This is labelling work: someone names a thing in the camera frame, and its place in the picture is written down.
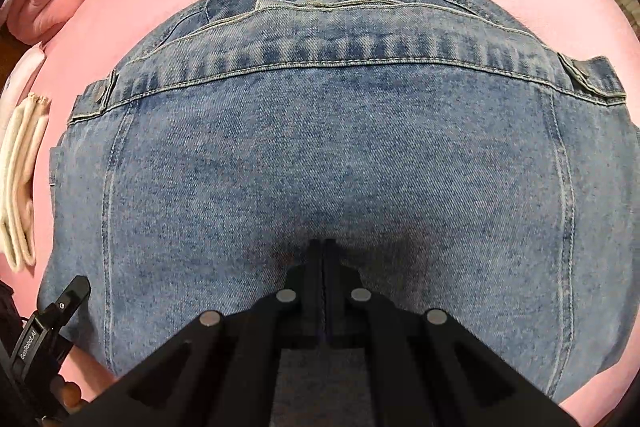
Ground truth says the cream folded cloth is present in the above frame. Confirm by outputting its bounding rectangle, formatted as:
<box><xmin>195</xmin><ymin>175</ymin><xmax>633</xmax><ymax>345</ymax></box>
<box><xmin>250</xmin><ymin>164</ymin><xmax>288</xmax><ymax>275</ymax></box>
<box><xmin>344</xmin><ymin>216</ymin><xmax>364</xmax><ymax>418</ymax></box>
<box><xmin>0</xmin><ymin>93</ymin><xmax>52</xmax><ymax>272</ymax></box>

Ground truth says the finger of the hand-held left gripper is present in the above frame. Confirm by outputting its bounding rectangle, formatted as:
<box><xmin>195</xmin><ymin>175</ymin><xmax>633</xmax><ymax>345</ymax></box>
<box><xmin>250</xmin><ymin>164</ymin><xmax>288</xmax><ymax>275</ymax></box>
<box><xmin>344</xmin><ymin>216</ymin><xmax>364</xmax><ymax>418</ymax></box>
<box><xmin>36</xmin><ymin>275</ymin><xmax>92</xmax><ymax>338</ymax></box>

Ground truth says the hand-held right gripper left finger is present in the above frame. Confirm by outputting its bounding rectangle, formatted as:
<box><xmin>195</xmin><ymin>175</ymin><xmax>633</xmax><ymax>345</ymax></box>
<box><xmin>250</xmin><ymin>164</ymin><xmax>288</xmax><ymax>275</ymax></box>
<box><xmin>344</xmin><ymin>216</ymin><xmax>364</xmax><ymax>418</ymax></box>
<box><xmin>62</xmin><ymin>239</ymin><xmax>325</xmax><ymax>427</ymax></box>

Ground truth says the blue denim jacket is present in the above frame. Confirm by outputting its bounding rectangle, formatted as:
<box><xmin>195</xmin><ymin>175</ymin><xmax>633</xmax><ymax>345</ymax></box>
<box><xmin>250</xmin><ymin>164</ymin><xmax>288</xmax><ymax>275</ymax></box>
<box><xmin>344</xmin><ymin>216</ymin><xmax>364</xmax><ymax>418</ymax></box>
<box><xmin>41</xmin><ymin>0</ymin><xmax>628</xmax><ymax>420</ymax></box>

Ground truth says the person's left hand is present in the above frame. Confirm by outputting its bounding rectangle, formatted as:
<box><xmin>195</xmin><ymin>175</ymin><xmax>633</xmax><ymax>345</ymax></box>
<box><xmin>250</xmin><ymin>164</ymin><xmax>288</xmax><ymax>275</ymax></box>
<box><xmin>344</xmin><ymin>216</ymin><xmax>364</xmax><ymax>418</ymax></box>
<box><xmin>39</xmin><ymin>373</ymin><xmax>85</xmax><ymax>423</ymax></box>

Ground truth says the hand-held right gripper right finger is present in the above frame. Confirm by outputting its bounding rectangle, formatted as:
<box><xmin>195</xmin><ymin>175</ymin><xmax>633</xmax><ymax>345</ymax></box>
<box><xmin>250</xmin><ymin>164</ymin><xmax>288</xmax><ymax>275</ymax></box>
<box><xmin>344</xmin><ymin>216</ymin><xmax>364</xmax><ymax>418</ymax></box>
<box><xmin>324</xmin><ymin>238</ymin><xmax>581</xmax><ymax>427</ymax></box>

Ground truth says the pale pink pillow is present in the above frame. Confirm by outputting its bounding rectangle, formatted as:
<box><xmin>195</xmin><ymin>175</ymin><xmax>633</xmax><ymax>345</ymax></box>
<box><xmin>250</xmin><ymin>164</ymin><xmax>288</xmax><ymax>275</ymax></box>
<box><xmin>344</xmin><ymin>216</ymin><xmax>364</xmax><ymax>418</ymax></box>
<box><xmin>0</xmin><ymin>44</ymin><xmax>47</xmax><ymax>112</ymax></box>

